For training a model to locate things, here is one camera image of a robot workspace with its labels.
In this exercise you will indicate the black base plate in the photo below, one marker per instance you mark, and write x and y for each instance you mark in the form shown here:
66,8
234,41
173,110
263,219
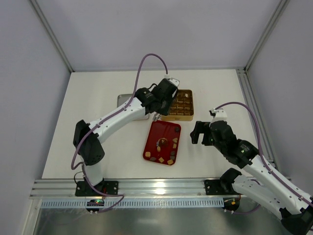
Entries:
213,187
83,189

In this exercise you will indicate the gold chocolate box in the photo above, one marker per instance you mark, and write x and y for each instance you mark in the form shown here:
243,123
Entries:
182,108

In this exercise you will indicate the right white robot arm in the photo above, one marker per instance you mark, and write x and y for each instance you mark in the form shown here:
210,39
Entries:
292,206

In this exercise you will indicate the metal tongs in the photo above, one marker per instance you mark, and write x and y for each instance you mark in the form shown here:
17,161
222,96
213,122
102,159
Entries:
156,116

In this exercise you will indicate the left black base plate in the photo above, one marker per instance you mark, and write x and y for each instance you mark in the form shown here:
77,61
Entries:
83,189

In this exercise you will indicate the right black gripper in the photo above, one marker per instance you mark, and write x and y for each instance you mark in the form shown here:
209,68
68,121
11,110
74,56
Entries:
205,136

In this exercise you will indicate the aluminium front rail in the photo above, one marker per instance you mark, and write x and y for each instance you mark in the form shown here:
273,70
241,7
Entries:
133,193

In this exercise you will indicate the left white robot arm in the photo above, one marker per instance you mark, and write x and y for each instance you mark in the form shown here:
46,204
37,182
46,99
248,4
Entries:
89,137

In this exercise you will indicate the red tray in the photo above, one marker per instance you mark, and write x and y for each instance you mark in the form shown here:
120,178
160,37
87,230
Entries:
163,142

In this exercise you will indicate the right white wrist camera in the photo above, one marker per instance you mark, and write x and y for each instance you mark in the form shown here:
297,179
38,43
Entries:
218,115

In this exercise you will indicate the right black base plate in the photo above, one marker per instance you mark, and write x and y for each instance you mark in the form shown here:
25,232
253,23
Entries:
213,187

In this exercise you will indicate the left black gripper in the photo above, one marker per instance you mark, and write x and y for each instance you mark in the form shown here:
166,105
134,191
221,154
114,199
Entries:
162,107

